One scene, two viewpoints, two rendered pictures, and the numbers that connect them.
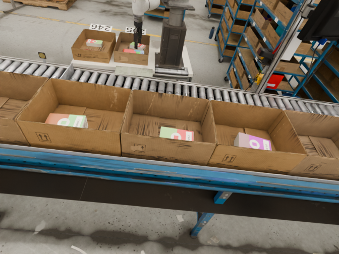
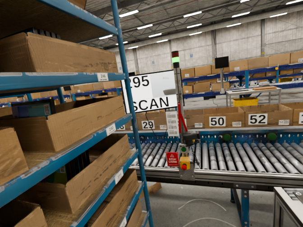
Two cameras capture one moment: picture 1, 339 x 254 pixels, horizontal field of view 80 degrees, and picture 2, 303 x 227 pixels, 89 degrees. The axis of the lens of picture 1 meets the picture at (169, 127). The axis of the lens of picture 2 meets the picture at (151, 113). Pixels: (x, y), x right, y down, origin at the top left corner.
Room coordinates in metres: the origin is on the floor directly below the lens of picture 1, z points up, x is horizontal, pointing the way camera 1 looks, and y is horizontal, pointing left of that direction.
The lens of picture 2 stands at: (2.58, -0.38, 1.49)
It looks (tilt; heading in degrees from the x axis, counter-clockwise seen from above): 12 degrees down; 205
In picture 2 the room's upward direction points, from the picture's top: 8 degrees counter-clockwise
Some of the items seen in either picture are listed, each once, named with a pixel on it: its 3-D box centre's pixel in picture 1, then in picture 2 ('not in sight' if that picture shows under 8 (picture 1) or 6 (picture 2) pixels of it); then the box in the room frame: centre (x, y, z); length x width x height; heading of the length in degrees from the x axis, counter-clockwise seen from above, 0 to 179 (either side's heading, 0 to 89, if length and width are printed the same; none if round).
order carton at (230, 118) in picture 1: (246, 136); (222, 117); (0.71, -0.38, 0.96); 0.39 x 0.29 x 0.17; 96
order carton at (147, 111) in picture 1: (168, 126); (262, 115); (0.67, 0.01, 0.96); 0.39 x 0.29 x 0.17; 96
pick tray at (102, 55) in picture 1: (96, 45); not in sight; (1.61, 0.76, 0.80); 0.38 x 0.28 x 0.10; 10
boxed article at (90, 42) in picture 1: (94, 43); not in sight; (1.69, 0.81, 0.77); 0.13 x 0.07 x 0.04; 101
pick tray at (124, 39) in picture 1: (133, 48); not in sight; (1.70, 0.46, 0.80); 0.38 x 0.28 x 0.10; 10
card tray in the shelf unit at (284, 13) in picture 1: (299, 16); (78, 161); (2.16, -0.96, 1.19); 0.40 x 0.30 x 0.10; 6
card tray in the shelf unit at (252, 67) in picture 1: (267, 73); not in sight; (2.15, -0.96, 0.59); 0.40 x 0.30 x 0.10; 4
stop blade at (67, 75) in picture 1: (60, 85); not in sight; (1.04, 0.78, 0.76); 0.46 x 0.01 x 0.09; 6
